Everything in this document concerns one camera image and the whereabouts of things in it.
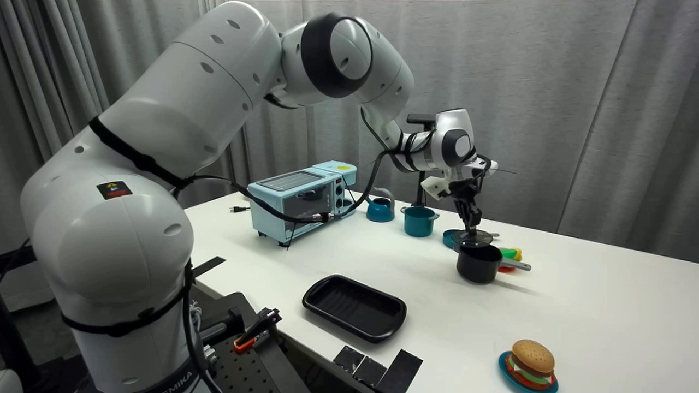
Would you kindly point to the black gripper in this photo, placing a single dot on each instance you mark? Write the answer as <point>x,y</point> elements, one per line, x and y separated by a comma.
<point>461,185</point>

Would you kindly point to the round silver pot lid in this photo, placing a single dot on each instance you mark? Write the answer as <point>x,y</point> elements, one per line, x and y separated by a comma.
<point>477,239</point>

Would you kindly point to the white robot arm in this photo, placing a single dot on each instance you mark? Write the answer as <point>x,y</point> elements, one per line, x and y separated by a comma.
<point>103,215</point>

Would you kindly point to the black pot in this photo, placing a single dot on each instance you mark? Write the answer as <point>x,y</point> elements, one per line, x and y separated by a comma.
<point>478,266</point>

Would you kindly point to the small teal pan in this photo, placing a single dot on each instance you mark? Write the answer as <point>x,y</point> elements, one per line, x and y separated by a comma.
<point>453,239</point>

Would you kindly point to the teal kettle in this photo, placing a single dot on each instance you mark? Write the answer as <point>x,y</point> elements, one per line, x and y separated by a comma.
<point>380,207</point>

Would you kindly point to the light blue toaster oven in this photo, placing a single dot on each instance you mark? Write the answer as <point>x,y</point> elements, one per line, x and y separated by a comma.
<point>299,202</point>

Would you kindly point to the black grill tray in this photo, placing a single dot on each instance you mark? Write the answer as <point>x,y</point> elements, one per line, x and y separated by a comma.
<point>355,307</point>

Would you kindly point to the teal burger plate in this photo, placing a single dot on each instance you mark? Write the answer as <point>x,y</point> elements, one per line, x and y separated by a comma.
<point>519,382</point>

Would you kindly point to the toy burger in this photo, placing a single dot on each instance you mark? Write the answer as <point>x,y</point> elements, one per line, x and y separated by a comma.
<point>531,366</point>

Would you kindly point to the teal pot with handles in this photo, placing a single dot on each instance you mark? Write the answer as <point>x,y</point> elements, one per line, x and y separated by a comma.
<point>417,221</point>

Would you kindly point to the black camera tripod stand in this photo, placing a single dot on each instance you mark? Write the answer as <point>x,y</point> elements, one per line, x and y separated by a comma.
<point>427,124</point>

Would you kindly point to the orange handled clamp near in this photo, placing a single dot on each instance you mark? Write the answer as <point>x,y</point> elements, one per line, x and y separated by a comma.
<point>264,321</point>

